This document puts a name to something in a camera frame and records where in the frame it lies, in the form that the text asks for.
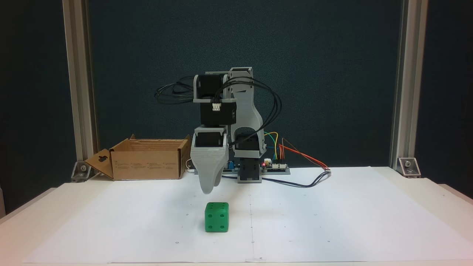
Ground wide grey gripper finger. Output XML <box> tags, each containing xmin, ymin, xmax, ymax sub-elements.
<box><xmin>190</xmin><ymin>148</ymin><xmax>230</xmax><ymax>195</ymax></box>

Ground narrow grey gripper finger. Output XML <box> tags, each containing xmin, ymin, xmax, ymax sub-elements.
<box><xmin>214</xmin><ymin>160</ymin><xmax>227</xmax><ymax>190</ymax></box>

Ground green die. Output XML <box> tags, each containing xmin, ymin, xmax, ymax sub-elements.
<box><xmin>205</xmin><ymin>202</ymin><xmax>229</xmax><ymax>233</ymax></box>

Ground blue circuit board with capacitors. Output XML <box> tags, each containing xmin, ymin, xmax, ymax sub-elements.
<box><xmin>195</xmin><ymin>161</ymin><xmax>239</xmax><ymax>175</ymax></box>

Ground white circuit board with connectors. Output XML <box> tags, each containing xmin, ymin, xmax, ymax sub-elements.
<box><xmin>261</xmin><ymin>158</ymin><xmax>291</xmax><ymax>175</ymax></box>

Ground open cardboard box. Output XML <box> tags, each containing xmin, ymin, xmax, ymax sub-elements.
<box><xmin>84</xmin><ymin>135</ymin><xmax>191</xmax><ymax>181</ymax></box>

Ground black motor wire loop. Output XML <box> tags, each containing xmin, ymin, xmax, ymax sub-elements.
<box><xmin>222</xmin><ymin>76</ymin><xmax>283</xmax><ymax>149</ymax></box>
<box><xmin>154</xmin><ymin>79</ymin><xmax>196</xmax><ymax>105</ymax></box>

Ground green jumper wire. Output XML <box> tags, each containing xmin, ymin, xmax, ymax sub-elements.
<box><xmin>264</xmin><ymin>134</ymin><xmax>276</xmax><ymax>160</ymax></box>

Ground yellow jumper wire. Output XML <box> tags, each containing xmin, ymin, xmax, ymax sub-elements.
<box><xmin>264</xmin><ymin>132</ymin><xmax>279</xmax><ymax>160</ymax></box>

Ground dark cable on table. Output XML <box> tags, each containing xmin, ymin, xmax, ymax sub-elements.
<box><xmin>221</xmin><ymin>169</ymin><xmax>332</xmax><ymax>188</ymax></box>

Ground orange red jumper wires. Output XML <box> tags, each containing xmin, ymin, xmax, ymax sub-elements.
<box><xmin>279</xmin><ymin>137</ymin><xmax>331</xmax><ymax>171</ymax></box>

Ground metal corner bracket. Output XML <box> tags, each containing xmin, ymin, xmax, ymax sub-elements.
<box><xmin>397</xmin><ymin>157</ymin><xmax>421</xmax><ymax>177</ymax></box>
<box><xmin>71</xmin><ymin>161</ymin><xmax>92</xmax><ymax>182</ymax></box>

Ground aluminium frame post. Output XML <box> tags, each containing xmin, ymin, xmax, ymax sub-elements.
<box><xmin>390</xmin><ymin>0</ymin><xmax>429</xmax><ymax>168</ymax></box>
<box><xmin>62</xmin><ymin>0</ymin><xmax>99</xmax><ymax>163</ymax></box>

